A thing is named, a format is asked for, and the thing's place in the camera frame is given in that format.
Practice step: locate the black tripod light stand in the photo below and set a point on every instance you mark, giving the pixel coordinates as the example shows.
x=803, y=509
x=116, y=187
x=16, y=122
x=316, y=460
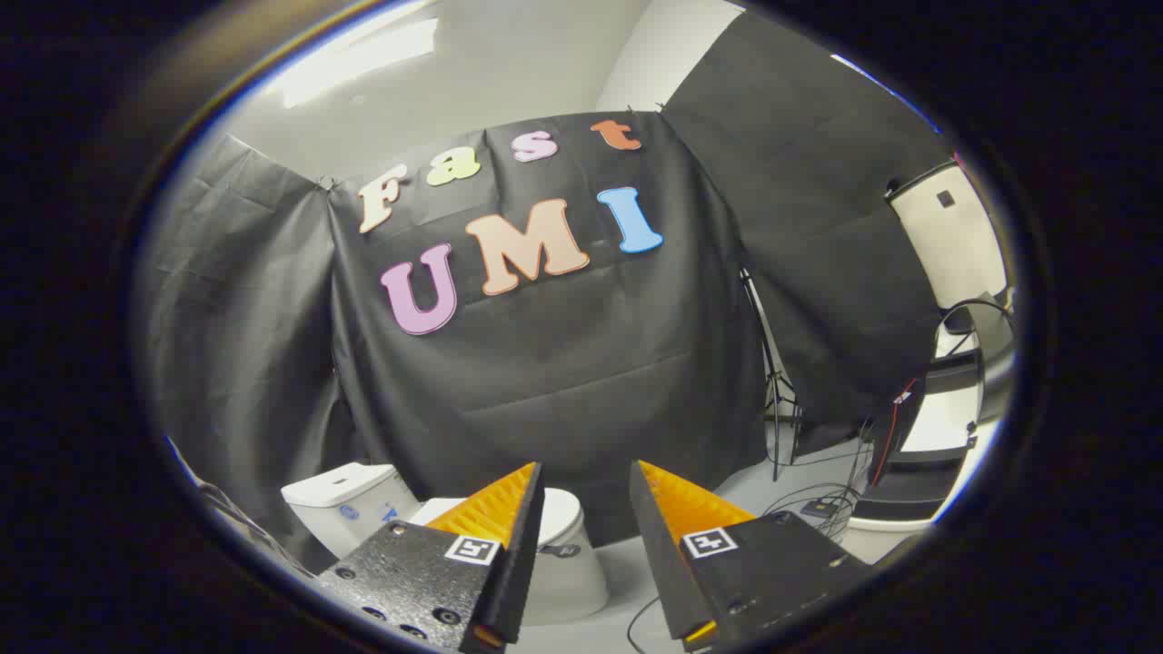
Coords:
x=775, y=381

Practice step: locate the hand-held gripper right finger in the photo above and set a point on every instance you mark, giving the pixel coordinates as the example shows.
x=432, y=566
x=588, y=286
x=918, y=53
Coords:
x=659, y=554

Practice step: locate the black and white stepped rack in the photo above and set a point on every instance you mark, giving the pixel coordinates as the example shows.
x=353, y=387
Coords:
x=909, y=481

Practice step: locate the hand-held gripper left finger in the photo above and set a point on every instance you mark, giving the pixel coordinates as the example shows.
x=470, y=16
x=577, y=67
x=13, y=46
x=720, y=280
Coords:
x=522, y=545

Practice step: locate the black backdrop cloth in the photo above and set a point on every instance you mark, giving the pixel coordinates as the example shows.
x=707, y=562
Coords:
x=563, y=381

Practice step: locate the small black floor box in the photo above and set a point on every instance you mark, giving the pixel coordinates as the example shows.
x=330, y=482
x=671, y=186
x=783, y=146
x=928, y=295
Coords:
x=820, y=509

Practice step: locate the white toilet with tank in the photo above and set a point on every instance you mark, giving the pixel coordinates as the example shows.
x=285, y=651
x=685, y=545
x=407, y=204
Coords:
x=354, y=509

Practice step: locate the white panel with black frame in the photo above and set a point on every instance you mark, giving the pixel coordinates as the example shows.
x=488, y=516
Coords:
x=954, y=241

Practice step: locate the ceiling light panel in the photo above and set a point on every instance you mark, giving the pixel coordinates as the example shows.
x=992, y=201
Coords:
x=354, y=59

